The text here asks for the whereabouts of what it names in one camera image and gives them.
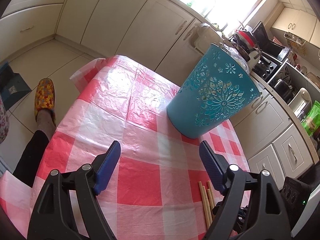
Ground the bamboo chopstick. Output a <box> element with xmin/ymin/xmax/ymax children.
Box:
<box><xmin>202</xmin><ymin>186</ymin><xmax>213</xmax><ymax>224</ymax></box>
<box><xmin>198</xmin><ymin>181</ymin><xmax>211</xmax><ymax>229</ymax></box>
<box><xmin>207</xmin><ymin>180</ymin><xmax>215</xmax><ymax>210</ymax></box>

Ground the person's leg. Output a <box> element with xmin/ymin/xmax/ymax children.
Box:
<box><xmin>13</xmin><ymin>109</ymin><xmax>56</xmax><ymax>187</ymax></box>

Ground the green snack bag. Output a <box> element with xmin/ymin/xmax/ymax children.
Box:
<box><xmin>302</xmin><ymin>100</ymin><xmax>320</xmax><ymax>137</ymax></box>

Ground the red checkered tablecloth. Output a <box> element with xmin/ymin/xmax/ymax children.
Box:
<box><xmin>1</xmin><ymin>56</ymin><xmax>248</xmax><ymax>239</ymax></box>

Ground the floral bucket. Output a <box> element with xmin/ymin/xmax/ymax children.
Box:
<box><xmin>0</xmin><ymin>97</ymin><xmax>9</xmax><ymax>143</ymax></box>

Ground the white electric kettle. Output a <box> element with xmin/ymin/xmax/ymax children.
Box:
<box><xmin>289</xmin><ymin>88</ymin><xmax>311</xmax><ymax>113</ymax></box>

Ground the floral yellow slipper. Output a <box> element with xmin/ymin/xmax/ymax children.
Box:
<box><xmin>34</xmin><ymin>78</ymin><xmax>56</xmax><ymax>124</ymax></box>

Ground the teal perforated bin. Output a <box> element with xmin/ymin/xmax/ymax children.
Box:
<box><xmin>167</xmin><ymin>44</ymin><xmax>259</xmax><ymax>139</ymax></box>

